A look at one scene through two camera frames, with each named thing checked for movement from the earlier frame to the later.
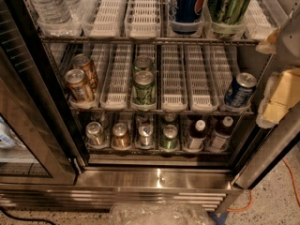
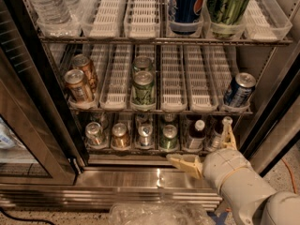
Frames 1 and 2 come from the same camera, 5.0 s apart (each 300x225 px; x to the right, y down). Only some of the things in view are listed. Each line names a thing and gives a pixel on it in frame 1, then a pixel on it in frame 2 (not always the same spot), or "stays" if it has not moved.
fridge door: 268,145 -> 277,127
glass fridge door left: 37,144 stays
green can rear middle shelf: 143,63 stays
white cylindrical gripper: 290,42 -> 224,167
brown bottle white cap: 197,137 stays
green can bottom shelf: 170,140 stays
